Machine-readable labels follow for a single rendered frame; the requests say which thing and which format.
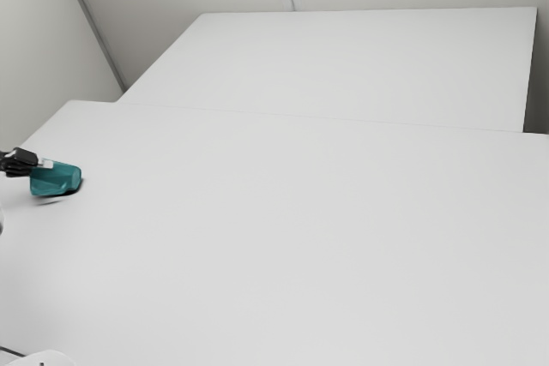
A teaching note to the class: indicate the teal faceted mug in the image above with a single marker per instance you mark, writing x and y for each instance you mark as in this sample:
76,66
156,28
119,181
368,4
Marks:
53,179

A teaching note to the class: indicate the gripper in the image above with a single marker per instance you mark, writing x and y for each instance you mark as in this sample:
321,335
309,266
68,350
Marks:
18,162

